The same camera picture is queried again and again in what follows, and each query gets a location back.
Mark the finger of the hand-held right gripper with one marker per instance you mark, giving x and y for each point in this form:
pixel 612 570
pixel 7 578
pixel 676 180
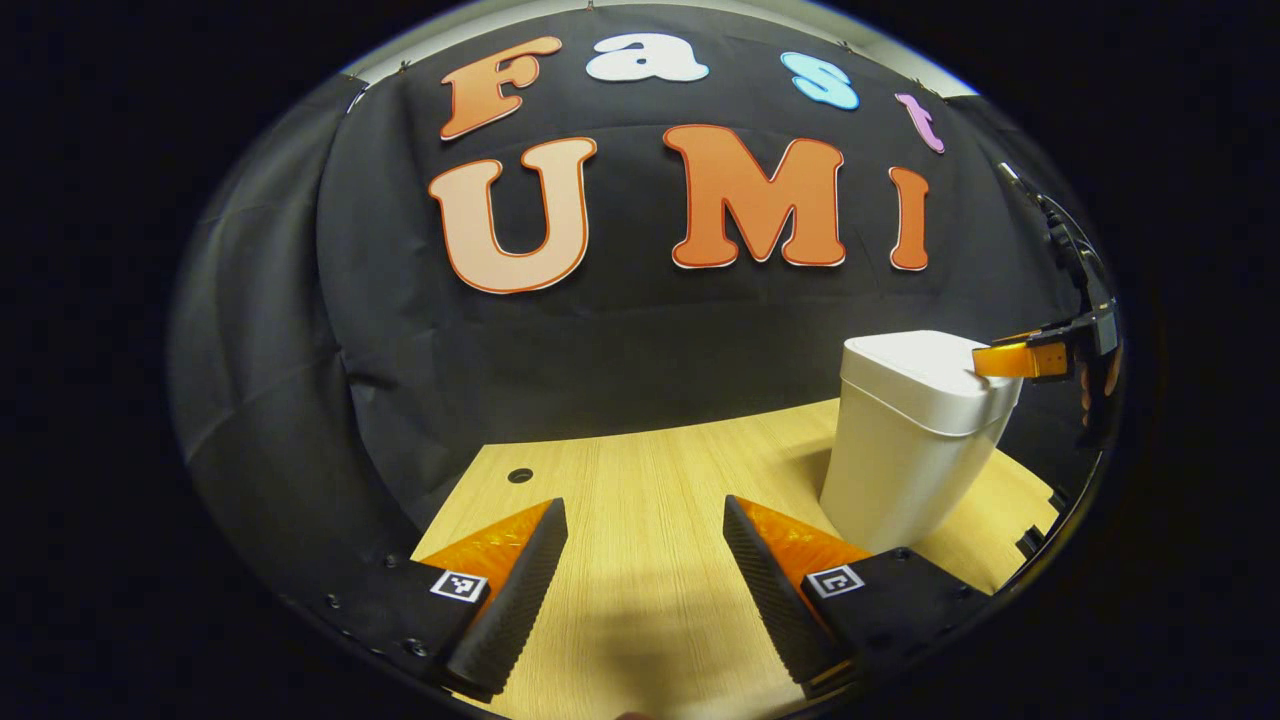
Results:
pixel 1010 360

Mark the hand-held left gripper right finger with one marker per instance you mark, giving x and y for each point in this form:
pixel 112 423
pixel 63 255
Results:
pixel 770 600

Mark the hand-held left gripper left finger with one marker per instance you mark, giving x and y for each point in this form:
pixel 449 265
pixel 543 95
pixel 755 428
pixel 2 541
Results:
pixel 520 610

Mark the wooden desktop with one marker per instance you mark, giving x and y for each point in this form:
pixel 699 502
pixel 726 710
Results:
pixel 650 520

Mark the white desktop garbage bin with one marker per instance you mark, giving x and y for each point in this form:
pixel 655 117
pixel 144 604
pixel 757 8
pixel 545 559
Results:
pixel 910 450

